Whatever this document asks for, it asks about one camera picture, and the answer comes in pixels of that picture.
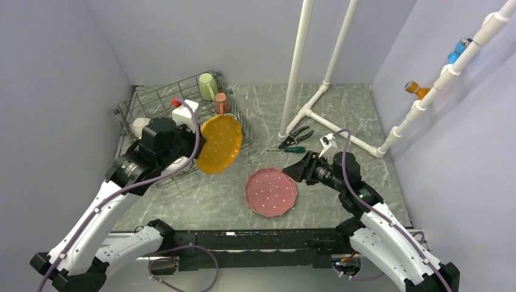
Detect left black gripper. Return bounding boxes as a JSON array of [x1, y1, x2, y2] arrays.
[[157, 118, 206, 170]]

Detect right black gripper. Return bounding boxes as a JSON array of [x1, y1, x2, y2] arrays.
[[282, 150, 345, 192]]

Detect yellow polka dot plate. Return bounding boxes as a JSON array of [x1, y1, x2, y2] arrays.
[[196, 114, 243, 175]]

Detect red plate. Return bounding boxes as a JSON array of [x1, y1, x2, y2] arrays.
[[244, 167, 298, 217]]

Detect grey wire dish rack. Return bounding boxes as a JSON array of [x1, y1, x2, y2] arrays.
[[113, 70, 255, 188]]

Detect white scalloped small bowl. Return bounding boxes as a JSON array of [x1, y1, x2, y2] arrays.
[[130, 117, 150, 139]]

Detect small red-brown mug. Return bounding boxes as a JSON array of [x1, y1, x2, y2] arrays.
[[214, 93, 231, 114]]

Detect light green mug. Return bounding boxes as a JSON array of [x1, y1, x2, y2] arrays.
[[198, 73, 219, 101]]

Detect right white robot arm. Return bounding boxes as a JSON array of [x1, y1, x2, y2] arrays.
[[282, 151, 460, 291]]

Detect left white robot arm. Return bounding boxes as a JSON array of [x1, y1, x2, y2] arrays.
[[30, 117, 205, 291]]

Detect orange clamp on pipe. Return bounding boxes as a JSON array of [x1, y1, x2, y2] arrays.
[[405, 80, 431, 100]]

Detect blue clamp on pipe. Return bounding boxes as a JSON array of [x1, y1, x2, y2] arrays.
[[447, 38, 473, 64]]

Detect white PVC pipe diagonal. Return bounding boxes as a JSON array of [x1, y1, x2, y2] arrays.
[[374, 1, 515, 158]]

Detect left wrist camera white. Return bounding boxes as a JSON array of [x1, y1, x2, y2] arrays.
[[172, 97, 199, 134]]

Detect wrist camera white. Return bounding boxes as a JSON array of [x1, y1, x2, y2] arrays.
[[319, 133, 339, 161], [172, 97, 199, 134]]

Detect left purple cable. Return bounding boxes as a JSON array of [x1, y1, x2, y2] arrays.
[[37, 99, 220, 292]]

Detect purple cable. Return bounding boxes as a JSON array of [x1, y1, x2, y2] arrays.
[[37, 99, 220, 292], [331, 128, 452, 292]]

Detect black handled pliers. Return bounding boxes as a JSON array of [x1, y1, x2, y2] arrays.
[[278, 125, 313, 149]]

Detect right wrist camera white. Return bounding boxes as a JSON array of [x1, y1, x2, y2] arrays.
[[319, 133, 339, 161]]

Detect white PVC pipe frame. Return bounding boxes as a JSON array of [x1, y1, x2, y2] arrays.
[[277, 1, 415, 142]]

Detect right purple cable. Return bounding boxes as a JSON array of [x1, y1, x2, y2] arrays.
[[331, 128, 452, 292]]

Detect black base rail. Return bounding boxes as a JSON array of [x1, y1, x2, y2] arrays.
[[134, 228, 374, 271]]

